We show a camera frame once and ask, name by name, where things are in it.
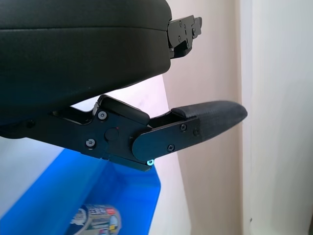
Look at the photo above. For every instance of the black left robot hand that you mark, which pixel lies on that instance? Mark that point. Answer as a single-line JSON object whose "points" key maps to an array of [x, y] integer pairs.
{"points": [[73, 61]]}

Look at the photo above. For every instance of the silver printed can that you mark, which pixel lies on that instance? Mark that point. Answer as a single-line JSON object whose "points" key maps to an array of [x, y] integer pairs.
{"points": [[97, 220]]}

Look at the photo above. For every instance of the blue plastic tray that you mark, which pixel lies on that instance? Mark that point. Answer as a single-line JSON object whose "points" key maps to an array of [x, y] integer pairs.
{"points": [[137, 195]]}

